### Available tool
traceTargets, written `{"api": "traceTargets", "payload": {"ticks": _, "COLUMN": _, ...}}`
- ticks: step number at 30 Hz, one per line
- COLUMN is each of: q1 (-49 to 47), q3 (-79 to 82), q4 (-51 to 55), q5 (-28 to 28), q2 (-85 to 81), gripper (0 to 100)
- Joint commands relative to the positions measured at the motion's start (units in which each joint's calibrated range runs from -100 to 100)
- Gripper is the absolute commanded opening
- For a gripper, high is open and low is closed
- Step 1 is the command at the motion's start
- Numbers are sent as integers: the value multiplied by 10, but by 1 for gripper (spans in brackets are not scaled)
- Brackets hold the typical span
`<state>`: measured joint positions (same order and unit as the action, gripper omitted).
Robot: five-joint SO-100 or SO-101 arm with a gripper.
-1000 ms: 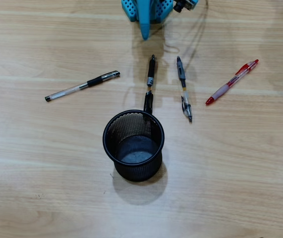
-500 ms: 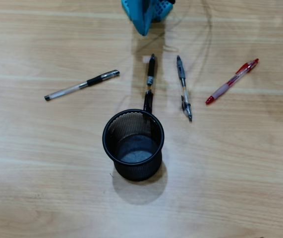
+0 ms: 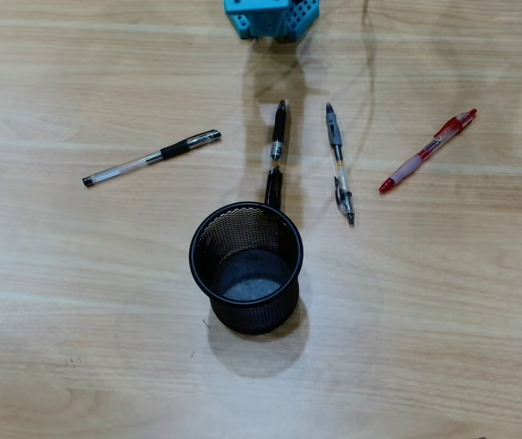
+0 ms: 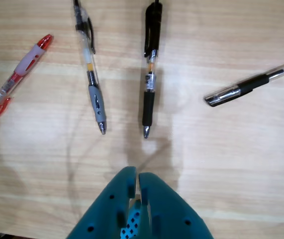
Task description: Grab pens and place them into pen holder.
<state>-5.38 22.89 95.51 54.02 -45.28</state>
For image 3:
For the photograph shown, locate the capped clear gel pen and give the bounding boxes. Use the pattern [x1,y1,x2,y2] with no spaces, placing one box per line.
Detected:
[81,129,223,188]

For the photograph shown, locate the blue perforated robot base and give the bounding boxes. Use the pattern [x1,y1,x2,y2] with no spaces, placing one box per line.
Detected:
[222,0,321,43]

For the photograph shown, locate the red retractable pen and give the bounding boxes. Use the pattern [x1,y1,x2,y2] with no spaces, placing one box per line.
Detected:
[378,108,478,196]

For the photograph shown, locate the grey grip clear pen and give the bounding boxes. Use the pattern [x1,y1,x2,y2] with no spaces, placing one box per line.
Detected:
[325,102,356,227]

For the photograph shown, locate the black retractable pen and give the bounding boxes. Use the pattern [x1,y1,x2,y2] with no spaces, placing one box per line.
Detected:
[263,99,289,212]

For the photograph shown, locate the black mesh pen holder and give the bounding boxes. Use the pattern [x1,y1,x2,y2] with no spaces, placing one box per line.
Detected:
[189,201,305,336]

